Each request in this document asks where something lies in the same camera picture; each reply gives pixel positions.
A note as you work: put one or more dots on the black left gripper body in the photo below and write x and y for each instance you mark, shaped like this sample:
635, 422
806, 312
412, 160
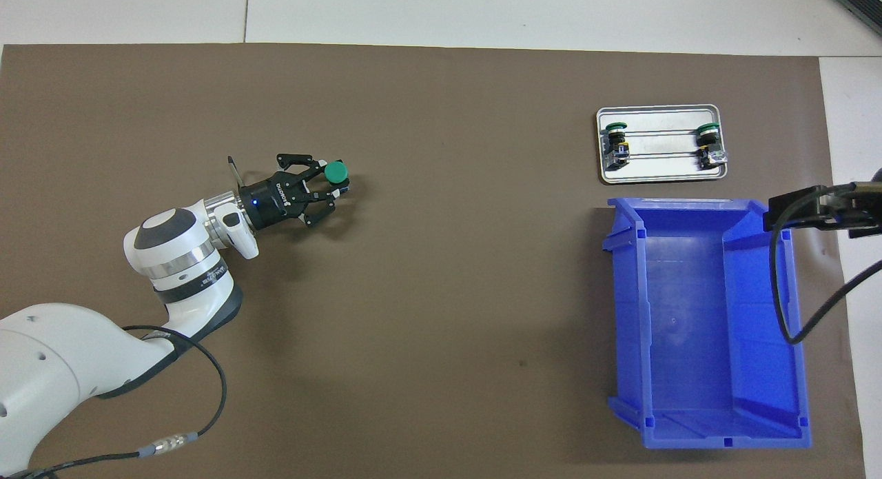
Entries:
272, 202

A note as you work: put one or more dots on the green push button switch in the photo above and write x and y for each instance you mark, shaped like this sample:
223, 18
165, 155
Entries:
336, 171
708, 141
617, 145

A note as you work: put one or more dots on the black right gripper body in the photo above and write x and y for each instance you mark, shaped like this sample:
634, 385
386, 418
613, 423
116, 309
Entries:
851, 207

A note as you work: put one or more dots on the brown table mat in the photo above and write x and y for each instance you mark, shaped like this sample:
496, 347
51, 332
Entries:
448, 293

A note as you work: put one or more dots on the silver metal tray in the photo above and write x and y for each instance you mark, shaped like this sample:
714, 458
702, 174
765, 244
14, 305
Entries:
654, 169

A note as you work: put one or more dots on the blue plastic storage bin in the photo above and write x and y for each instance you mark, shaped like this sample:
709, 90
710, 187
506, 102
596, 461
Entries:
689, 327

